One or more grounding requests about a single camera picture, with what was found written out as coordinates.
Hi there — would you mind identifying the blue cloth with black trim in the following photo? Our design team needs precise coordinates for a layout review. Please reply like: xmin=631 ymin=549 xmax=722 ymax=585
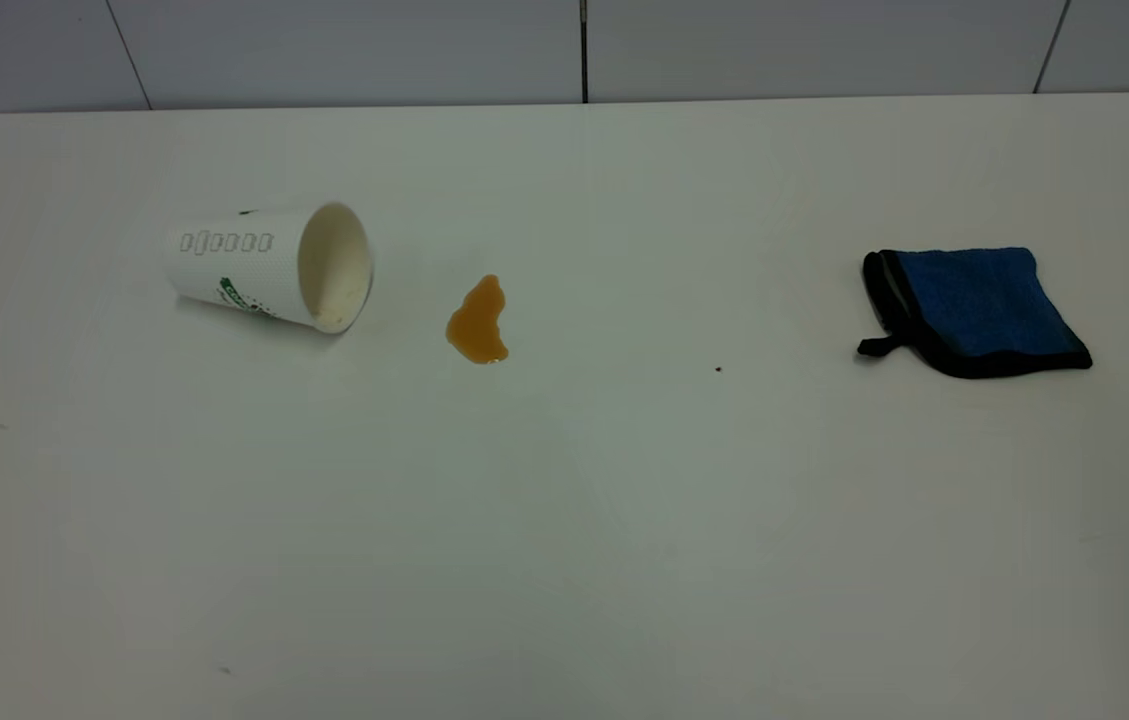
xmin=857 ymin=247 xmax=1094 ymax=380

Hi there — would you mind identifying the brown liquid spill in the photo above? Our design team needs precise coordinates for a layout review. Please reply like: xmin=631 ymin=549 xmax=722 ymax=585
xmin=445 ymin=274 xmax=510 ymax=366

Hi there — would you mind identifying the white paper coffee cup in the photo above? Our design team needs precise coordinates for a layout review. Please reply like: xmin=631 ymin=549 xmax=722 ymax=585
xmin=162 ymin=201 xmax=375 ymax=335

